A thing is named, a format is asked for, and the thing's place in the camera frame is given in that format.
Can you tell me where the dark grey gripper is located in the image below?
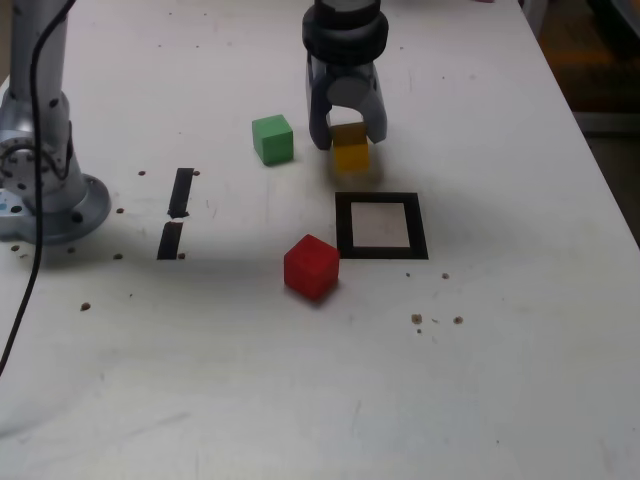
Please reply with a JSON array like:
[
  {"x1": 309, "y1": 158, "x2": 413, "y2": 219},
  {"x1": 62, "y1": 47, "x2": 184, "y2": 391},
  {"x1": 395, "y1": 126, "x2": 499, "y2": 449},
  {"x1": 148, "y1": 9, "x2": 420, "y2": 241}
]
[{"x1": 305, "y1": 52, "x2": 391, "y2": 150}]

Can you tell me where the yellow cube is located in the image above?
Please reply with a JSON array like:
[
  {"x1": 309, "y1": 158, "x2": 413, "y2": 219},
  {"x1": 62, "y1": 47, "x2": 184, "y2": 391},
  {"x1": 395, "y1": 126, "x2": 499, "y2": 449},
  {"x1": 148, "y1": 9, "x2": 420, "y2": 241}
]
[{"x1": 328, "y1": 121, "x2": 372, "y2": 174}]

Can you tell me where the green cube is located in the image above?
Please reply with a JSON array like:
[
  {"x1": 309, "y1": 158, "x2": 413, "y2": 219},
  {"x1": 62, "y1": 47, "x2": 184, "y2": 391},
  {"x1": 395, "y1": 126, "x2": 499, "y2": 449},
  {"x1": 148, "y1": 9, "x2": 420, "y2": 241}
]
[{"x1": 251, "y1": 114, "x2": 295, "y2": 167}]

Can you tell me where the red cube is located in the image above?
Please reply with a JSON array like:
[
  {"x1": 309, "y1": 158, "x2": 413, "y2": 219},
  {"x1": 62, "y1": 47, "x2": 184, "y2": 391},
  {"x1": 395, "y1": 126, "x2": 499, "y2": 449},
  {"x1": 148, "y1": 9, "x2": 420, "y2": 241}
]
[{"x1": 283, "y1": 233, "x2": 342, "y2": 302}]

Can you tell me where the black tape square outline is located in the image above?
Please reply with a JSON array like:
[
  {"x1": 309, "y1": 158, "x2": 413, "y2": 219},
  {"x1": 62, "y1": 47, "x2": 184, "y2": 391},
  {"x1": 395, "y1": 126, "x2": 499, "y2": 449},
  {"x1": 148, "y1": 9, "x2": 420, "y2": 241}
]
[{"x1": 333, "y1": 191, "x2": 430, "y2": 261}]

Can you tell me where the black tape strip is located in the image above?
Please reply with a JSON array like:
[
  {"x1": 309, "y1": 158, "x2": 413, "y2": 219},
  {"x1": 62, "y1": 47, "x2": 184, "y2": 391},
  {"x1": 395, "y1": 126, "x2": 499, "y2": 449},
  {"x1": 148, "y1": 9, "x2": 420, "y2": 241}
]
[{"x1": 156, "y1": 167, "x2": 195, "y2": 261}]

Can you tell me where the grey metal bar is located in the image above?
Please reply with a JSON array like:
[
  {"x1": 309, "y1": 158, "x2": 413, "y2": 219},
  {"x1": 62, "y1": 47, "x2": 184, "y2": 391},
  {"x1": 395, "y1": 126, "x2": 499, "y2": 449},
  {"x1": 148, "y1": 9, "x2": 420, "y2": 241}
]
[{"x1": 573, "y1": 109, "x2": 640, "y2": 135}]

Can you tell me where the grey metal post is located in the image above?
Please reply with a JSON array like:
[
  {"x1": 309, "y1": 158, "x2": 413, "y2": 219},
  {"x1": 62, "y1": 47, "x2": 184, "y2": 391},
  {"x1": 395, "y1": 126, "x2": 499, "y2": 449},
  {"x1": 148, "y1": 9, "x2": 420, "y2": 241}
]
[{"x1": 519, "y1": 0, "x2": 551, "y2": 39}]

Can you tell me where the black cable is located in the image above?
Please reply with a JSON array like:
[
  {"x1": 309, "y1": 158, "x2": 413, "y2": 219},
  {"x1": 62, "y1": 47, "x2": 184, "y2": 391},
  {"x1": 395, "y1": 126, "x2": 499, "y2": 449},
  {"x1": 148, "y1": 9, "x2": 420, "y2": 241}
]
[{"x1": 0, "y1": 0, "x2": 78, "y2": 379}]

